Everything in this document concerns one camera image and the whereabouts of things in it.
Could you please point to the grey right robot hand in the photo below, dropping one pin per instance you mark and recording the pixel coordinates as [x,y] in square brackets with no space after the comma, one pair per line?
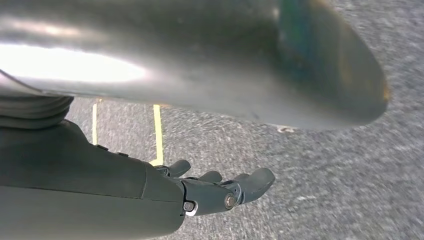
[82,198]

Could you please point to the silver robot leg shell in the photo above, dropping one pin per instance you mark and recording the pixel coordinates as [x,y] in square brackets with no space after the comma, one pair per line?
[198,59]

